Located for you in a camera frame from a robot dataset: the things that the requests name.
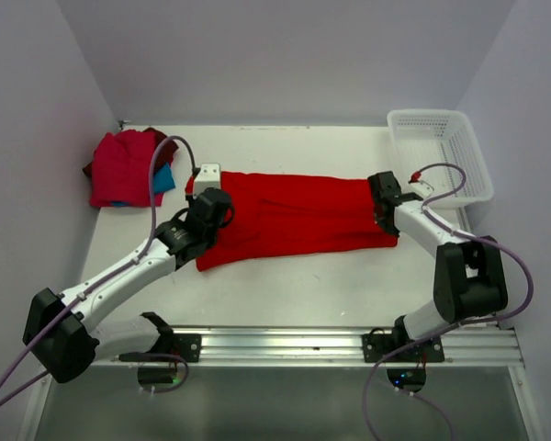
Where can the crimson folded t shirt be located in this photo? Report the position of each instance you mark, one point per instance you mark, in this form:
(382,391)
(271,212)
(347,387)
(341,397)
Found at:
(113,158)

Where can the black left base bracket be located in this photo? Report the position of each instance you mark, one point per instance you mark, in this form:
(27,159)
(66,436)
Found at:
(186,346)

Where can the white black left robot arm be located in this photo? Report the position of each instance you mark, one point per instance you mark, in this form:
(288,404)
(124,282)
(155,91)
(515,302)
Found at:
(65,331)

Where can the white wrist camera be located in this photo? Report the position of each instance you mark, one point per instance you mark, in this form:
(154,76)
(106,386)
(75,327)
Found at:
(418,186)
(208,176)

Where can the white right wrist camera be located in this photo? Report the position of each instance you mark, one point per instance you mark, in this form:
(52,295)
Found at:
(418,186)

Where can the aluminium mounting rail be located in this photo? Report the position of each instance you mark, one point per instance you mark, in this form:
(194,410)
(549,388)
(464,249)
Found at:
(475,347)

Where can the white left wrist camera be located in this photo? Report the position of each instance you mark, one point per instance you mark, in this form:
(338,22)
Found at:
(208,176)

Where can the black base bracket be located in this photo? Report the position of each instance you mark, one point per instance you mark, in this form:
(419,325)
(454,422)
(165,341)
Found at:
(379,342)
(186,346)

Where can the white plastic mesh basket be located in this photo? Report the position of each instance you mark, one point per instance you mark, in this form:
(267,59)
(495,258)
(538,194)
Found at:
(428,136)

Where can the black right base bracket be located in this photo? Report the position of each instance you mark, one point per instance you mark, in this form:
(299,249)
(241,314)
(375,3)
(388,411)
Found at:
(379,342)

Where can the bright red t shirt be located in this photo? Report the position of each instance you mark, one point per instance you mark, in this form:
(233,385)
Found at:
(285,215)

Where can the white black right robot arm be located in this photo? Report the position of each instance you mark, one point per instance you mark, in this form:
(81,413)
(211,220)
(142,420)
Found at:
(468,278)

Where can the blue folded t shirt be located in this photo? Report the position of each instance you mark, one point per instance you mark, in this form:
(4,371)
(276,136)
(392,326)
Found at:
(133,190)

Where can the dark maroon folded t shirt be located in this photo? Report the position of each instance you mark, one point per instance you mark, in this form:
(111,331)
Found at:
(165,157)

